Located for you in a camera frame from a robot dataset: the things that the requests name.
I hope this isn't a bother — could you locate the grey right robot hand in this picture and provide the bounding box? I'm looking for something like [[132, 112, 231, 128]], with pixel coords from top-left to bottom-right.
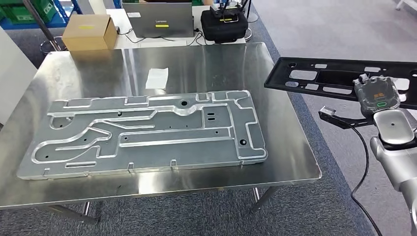
[[353, 74, 401, 118]]

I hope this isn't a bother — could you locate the black plastic plate bracket part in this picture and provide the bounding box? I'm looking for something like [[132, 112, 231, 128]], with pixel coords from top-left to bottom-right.
[[264, 57, 417, 111]]

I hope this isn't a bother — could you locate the stainless steel workbench table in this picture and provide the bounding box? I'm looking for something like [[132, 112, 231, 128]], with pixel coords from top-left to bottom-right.
[[0, 42, 323, 226]]

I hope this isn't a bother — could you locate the black carry case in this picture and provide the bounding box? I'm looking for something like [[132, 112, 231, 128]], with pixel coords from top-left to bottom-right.
[[200, 4, 249, 44]]

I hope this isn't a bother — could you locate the white paper sheet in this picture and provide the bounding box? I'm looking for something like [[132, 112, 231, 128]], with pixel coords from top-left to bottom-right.
[[145, 67, 169, 90]]

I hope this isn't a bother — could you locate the grey machined aluminium plate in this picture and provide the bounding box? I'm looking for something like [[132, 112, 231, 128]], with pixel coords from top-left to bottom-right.
[[17, 90, 268, 181]]

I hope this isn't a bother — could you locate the grey laptop computer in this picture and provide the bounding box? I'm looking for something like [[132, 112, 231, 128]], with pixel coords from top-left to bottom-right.
[[122, 1, 195, 39]]

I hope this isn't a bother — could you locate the brown cardboard box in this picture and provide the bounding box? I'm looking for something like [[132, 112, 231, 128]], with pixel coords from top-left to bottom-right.
[[61, 14, 118, 52]]

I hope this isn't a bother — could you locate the chrome pole round base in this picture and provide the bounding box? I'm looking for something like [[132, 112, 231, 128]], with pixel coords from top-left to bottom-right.
[[23, 0, 67, 55]]

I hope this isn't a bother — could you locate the green plastic bin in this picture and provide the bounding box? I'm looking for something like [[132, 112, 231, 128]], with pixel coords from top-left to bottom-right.
[[0, 0, 58, 24]]

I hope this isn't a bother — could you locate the white cabinet panel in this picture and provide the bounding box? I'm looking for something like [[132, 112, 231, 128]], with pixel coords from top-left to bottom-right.
[[0, 28, 38, 126]]

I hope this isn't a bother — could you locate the black camera cable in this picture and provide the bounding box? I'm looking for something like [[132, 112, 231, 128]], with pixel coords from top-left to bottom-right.
[[350, 126, 384, 236]]

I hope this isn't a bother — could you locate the black power cable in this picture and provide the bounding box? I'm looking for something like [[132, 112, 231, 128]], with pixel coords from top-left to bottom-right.
[[187, 29, 209, 46]]

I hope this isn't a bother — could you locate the black laptop cable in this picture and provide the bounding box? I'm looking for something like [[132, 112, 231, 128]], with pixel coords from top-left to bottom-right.
[[117, 28, 177, 44]]

